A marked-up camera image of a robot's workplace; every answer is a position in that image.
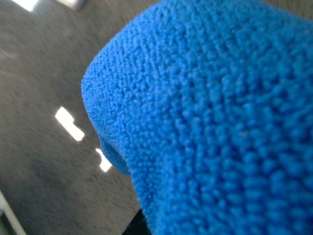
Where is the blue microfiber towel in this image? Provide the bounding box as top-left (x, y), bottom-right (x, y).
top-left (81, 0), bottom-right (313, 235)

